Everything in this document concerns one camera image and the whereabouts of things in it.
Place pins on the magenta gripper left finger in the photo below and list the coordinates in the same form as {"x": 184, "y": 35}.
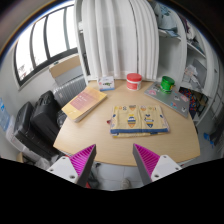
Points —
{"x": 75, "y": 168}

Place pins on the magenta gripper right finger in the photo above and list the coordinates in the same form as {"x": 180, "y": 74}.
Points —
{"x": 151, "y": 166}

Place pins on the yellow patterned folded towel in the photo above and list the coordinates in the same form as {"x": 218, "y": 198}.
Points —
{"x": 137, "y": 121}

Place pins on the black bag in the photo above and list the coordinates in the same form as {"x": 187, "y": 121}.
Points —
{"x": 44, "y": 116}

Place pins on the black suitcase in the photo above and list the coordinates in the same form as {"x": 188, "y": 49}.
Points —
{"x": 29, "y": 136}

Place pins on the grey laptop with stickers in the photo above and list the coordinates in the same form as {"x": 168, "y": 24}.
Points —
{"x": 175, "y": 100}

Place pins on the yellow and pink book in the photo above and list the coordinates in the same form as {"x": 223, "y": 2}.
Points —
{"x": 83, "y": 103}

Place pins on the green cup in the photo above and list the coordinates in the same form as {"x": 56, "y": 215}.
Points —
{"x": 167, "y": 84}

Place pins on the water bottle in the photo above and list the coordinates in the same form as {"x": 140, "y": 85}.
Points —
{"x": 4, "y": 116}

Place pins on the white tub with red lid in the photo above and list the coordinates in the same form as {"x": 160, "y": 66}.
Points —
{"x": 134, "y": 81}

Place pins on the small white tissue box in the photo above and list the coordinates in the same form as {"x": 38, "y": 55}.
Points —
{"x": 106, "y": 83}

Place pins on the cardboard box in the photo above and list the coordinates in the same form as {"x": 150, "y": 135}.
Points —
{"x": 66, "y": 69}

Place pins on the white shelf unit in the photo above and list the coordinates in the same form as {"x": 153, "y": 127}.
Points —
{"x": 187, "y": 57}

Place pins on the white curtain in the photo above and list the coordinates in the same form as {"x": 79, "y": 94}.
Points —
{"x": 121, "y": 37}

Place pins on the window with dark frame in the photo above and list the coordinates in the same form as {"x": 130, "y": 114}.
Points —
{"x": 46, "y": 40}

